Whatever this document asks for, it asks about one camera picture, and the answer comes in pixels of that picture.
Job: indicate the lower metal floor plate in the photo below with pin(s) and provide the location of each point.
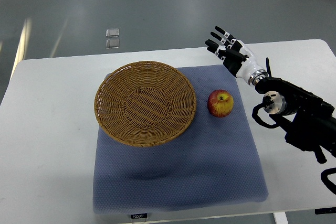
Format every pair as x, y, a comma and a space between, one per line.
112, 43

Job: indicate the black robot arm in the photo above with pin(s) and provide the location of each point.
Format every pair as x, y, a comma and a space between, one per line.
306, 119

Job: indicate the black table label tag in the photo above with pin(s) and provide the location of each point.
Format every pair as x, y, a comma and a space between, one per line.
139, 216

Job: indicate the black table bracket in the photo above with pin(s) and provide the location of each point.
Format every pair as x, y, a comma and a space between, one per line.
322, 211

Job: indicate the brown wicker basket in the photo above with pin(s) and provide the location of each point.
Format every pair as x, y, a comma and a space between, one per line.
145, 104

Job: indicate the metal floor plate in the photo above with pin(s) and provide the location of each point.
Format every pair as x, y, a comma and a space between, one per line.
112, 43
112, 32

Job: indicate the upper metal floor plate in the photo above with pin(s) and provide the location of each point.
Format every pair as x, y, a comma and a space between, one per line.
112, 32

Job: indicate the red yellow apple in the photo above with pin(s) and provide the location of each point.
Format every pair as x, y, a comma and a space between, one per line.
220, 103

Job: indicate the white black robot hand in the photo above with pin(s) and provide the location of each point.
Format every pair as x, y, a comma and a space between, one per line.
236, 56

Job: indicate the blue grey cushion mat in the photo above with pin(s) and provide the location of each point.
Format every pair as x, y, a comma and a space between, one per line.
214, 162

